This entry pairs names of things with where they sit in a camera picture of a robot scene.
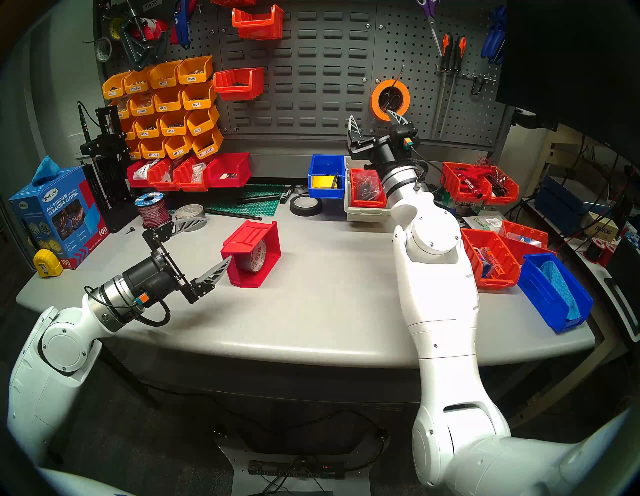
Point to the small metal scissors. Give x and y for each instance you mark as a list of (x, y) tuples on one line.
[(393, 104)]

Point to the dark blue crate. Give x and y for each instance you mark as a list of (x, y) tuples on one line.
[(555, 205)]

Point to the green cutting mat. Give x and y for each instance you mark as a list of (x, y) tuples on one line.
[(260, 205)]

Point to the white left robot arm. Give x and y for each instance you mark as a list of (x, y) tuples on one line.
[(45, 380)]

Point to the grey tape roll on peg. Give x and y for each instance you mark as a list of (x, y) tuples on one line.
[(98, 50)]

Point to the red plastic storage bin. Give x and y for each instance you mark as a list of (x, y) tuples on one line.
[(235, 162), (517, 231), (182, 182), (157, 181), (245, 232), (352, 192), (132, 180), (455, 192), (505, 197)]

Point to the black power strip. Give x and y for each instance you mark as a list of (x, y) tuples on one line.
[(285, 470)]

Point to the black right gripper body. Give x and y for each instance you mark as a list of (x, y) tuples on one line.
[(382, 149)]

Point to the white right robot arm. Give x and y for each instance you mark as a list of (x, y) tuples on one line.
[(440, 300)]

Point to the grey duct tape roll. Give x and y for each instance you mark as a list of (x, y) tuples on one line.
[(187, 210)]

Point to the small blue plastic bin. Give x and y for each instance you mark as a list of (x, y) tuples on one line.
[(320, 166)]

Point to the black monitor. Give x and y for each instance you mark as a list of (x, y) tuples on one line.
[(560, 60)]

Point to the yellow bin labelled M4-6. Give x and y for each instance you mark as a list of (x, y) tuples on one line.
[(167, 102)]

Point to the yellow bin labelled M3-12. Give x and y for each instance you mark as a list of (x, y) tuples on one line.
[(146, 127)]

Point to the yellow bin labelled M3-6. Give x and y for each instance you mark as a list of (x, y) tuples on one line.
[(200, 122)]

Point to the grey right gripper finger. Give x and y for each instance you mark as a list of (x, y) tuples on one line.
[(354, 131), (398, 121)]

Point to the red tool bundle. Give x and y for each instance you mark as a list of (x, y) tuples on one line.
[(472, 176)]

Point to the black tape roll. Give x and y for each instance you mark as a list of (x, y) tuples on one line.
[(294, 207)]

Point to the clear bag of black screws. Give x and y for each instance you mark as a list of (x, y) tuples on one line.
[(367, 187)]

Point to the cardboard box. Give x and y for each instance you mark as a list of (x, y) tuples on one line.
[(600, 227)]

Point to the blue and red hand tool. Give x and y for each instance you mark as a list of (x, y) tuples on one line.
[(182, 27)]

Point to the yellow bin labelled M3-8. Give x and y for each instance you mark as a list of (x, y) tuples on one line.
[(172, 125)]

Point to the clear bag of small parts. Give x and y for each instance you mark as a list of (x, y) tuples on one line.
[(199, 172), (141, 170), (170, 169)]

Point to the yellow note pad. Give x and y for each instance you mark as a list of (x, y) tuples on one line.
[(320, 182)]

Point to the blue cloth in box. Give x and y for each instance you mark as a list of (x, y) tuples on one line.
[(46, 171)]

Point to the black metal stand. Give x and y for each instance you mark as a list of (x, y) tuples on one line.
[(107, 145)]

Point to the orange tape roll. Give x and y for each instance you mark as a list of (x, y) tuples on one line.
[(376, 100)]

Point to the red and white tape roll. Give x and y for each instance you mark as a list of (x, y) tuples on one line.
[(155, 27)]

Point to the yellow tape roll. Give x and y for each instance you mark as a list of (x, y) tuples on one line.
[(113, 29)]

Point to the black vise clamp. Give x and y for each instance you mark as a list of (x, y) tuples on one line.
[(137, 55)]

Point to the yellow tape measure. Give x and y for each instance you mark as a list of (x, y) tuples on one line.
[(47, 263)]

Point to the black marker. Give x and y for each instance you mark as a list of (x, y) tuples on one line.
[(286, 195)]

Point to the black bar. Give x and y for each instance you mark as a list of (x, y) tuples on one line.
[(260, 198)]

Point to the yellow bin labelled M3X8 BRD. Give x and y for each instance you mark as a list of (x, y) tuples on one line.
[(135, 82)]

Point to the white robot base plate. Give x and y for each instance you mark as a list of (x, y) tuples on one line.
[(235, 465)]

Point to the yellow bin labelled M3-4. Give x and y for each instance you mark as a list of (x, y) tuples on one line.
[(197, 97)]

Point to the white wall switch plate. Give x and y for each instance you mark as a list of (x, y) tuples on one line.
[(76, 145)]

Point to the blue cloth in bin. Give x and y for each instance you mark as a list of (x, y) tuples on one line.
[(562, 287)]

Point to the yellow small parts bin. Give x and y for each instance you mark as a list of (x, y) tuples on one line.
[(122, 107), (129, 130), (134, 150), (112, 87)]

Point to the long black rod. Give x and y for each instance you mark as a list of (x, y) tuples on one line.
[(235, 215)]

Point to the large beige plastic bin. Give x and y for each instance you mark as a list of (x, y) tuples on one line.
[(365, 215)]

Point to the red bin with glue sticks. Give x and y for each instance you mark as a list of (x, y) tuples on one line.
[(500, 284)]

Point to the blue cleaning cloths box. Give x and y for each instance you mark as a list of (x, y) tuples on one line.
[(55, 215)]

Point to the orange-red wall bin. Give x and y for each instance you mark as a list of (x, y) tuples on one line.
[(257, 31), (235, 2), (237, 92)]

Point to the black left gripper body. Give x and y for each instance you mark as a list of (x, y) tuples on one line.
[(150, 280)]

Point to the black carabiner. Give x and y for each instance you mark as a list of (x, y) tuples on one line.
[(474, 87)]

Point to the grey marker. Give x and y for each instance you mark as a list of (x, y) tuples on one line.
[(300, 189)]

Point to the grey louvred pegboard panel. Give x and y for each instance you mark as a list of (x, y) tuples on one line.
[(320, 75)]

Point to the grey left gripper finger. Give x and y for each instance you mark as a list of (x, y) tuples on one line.
[(185, 225), (212, 277)]

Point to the yellow bin labelled M2.5-5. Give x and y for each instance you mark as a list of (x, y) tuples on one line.
[(177, 147)]

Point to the yellow bin labelled M3X6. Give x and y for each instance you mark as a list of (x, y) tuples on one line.
[(200, 74)]

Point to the clear plastic bag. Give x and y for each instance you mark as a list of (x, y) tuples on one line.
[(482, 224)]

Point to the large blue plastic bin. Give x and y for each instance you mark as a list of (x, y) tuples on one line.
[(537, 295)]

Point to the yellow bin labelled M4X4X6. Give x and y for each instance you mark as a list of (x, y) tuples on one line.
[(141, 105)]

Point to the yellow bin labelled M4-0.7X6 HEX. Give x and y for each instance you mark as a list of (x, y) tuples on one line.
[(207, 145)]

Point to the yellow bin labelled M2.5-6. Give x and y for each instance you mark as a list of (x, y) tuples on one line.
[(152, 149)]

